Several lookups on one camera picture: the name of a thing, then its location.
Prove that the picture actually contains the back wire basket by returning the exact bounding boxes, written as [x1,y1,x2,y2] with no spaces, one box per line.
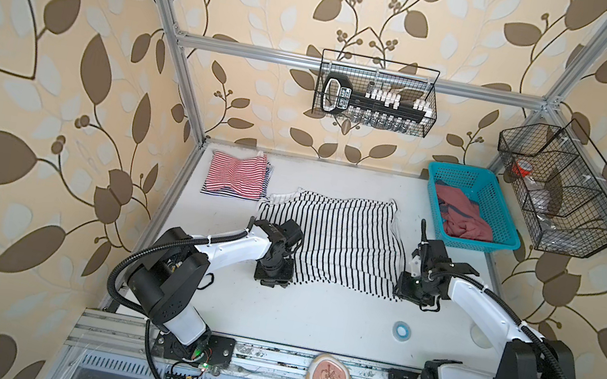
[313,49,441,138]

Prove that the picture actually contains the black tool in basket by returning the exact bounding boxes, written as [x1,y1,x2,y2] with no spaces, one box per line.
[316,72,437,130]

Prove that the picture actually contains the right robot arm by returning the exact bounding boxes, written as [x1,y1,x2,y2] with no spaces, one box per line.
[388,232,577,379]

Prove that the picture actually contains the wire basket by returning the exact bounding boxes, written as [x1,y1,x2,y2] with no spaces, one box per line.
[497,119,607,259]
[313,49,441,138]

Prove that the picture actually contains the black white striped tank top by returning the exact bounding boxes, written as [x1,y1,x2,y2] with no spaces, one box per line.
[257,190,406,302]

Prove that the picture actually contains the right wire basket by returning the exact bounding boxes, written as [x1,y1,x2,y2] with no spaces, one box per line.
[497,119,607,259]

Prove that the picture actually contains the blue tape roll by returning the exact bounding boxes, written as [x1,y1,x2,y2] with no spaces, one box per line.
[391,320,412,343]

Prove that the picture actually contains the maroon tank top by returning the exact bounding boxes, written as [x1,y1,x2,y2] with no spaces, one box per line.
[435,182,493,243]

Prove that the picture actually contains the white plastic cup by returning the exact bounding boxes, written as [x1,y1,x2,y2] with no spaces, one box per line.
[469,324,493,349]

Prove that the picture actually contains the teal plastic basket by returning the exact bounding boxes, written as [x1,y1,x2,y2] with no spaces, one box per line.
[427,162,521,253]

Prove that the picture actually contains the navy striped folded tank top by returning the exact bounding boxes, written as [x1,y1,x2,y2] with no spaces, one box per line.
[200,147,276,205]

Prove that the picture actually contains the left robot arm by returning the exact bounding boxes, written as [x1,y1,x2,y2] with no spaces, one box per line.
[106,218,304,379]

